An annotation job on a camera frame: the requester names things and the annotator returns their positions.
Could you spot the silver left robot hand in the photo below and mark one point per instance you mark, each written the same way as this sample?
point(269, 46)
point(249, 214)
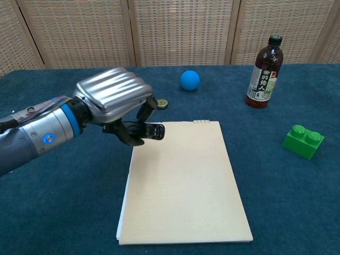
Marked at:
point(114, 93)

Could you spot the black stapler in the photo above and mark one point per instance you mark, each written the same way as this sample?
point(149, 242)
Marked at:
point(156, 131)

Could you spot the olive correction tape dispenser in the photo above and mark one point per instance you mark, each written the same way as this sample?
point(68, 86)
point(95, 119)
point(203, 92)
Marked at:
point(162, 103)

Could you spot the woven folding screen panel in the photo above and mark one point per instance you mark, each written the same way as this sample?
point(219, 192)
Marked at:
point(13, 45)
point(297, 29)
point(333, 45)
point(79, 34)
point(183, 32)

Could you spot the blue ball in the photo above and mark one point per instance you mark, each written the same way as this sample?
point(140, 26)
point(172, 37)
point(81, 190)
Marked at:
point(189, 80)

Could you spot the beige spiral notepad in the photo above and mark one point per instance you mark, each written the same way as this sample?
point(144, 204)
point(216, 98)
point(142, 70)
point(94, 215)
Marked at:
point(183, 183)

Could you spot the blue tablecloth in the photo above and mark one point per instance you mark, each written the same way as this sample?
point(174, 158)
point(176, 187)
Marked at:
point(53, 212)

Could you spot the brown tea bottle black cap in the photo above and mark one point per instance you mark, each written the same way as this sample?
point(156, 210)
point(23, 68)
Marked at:
point(263, 79)

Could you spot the green toy building brick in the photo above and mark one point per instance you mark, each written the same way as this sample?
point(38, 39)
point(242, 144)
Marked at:
point(301, 144)

